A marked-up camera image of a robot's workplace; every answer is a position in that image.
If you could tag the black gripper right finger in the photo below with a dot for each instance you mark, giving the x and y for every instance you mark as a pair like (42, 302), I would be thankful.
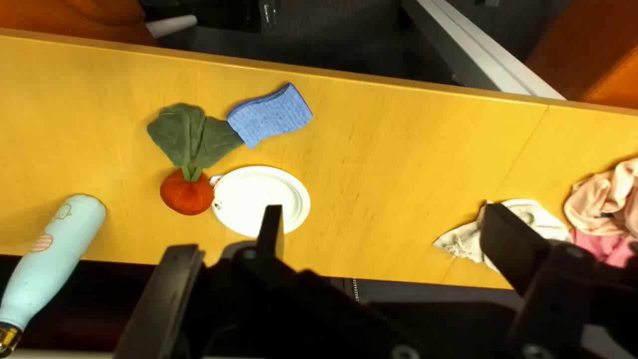
(514, 242)

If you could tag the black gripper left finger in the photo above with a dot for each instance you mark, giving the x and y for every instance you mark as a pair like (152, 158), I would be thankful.
(269, 232)

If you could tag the white frayed terry towel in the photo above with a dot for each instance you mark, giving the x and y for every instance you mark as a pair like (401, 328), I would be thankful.
(459, 242)

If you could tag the white round plate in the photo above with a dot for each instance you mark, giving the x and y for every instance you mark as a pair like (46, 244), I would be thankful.
(255, 192)

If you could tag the bright pink cloth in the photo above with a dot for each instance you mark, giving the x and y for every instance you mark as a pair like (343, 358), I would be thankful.
(600, 248)

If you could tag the pale pink crumpled cloth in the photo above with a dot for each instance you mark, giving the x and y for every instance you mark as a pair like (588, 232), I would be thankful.
(600, 200)

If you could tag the blue sponge cloth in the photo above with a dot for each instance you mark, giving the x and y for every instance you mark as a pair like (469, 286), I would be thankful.
(269, 114)

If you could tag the orange wooden board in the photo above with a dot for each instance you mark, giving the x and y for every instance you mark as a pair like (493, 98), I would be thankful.
(588, 50)

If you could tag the light blue water bottle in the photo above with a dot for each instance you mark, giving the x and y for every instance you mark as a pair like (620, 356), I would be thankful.
(52, 256)

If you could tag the white cylindrical tube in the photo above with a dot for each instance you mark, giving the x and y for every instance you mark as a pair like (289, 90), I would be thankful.
(172, 25)

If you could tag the grey aluminium rail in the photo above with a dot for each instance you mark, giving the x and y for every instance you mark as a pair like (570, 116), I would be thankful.
(479, 47)

